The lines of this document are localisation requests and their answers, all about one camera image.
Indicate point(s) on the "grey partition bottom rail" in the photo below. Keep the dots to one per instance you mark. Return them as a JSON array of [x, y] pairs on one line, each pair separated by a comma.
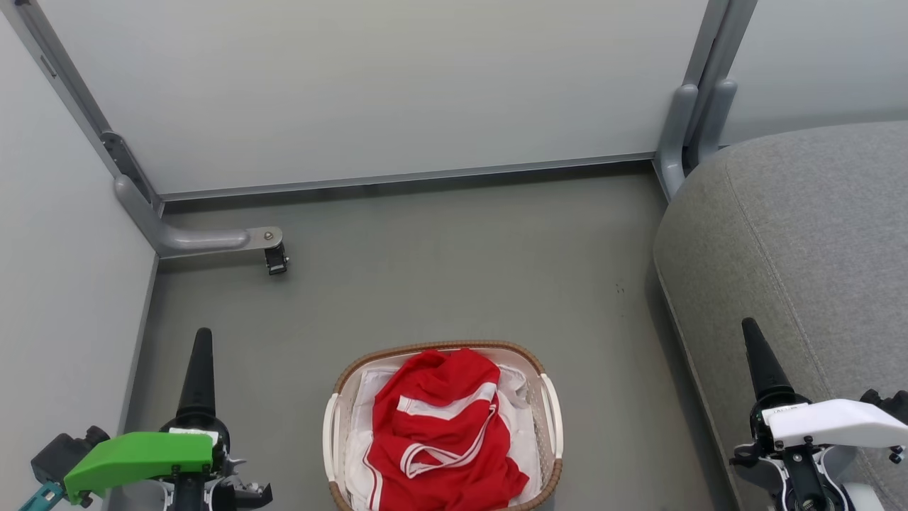
[[397, 177]]

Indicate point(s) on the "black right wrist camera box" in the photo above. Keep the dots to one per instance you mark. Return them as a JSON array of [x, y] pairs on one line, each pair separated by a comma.
[[888, 404]]

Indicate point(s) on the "grey partition post with foot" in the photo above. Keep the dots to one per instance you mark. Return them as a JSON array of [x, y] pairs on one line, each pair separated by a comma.
[[184, 240]]

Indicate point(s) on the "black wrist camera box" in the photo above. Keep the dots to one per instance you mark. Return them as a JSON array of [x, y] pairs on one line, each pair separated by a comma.
[[62, 454], [888, 404]]

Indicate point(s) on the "grey fabric sofa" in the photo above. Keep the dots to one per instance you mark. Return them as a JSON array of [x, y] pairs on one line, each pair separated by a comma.
[[794, 248]]

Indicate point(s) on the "white laundry basket brown rim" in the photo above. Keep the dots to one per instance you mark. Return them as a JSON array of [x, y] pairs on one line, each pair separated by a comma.
[[550, 426]]

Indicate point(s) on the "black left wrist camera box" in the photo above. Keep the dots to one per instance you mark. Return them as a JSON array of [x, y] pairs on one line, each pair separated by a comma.
[[62, 454]]

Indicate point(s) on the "red shirt with white stripes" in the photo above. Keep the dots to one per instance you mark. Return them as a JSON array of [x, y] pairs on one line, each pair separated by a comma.
[[440, 440]]

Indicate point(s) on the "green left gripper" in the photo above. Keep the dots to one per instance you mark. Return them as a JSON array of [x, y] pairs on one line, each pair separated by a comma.
[[142, 458]]

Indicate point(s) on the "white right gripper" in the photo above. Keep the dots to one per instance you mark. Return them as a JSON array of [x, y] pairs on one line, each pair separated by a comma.
[[837, 424]]

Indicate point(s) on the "grey double partition post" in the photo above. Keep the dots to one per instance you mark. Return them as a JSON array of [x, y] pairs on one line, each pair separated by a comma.
[[681, 128]]

